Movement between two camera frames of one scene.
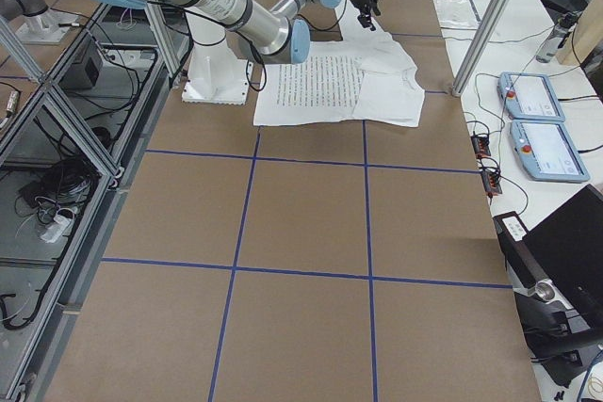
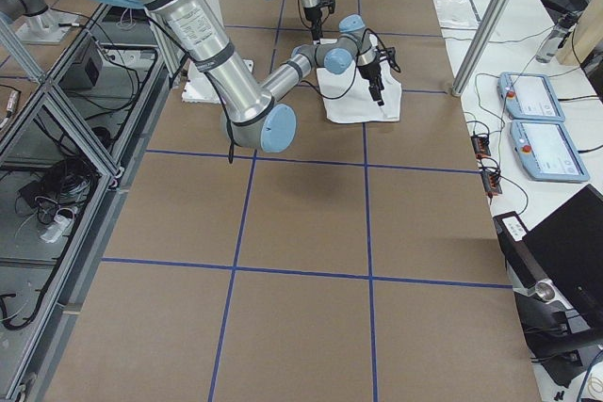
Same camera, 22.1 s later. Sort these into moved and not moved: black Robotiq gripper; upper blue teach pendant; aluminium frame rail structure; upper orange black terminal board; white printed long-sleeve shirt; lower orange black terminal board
Moved: black Robotiq gripper; white printed long-sleeve shirt
Not moved: upper orange black terminal board; upper blue teach pendant; aluminium frame rail structure; lower orange black terminal board
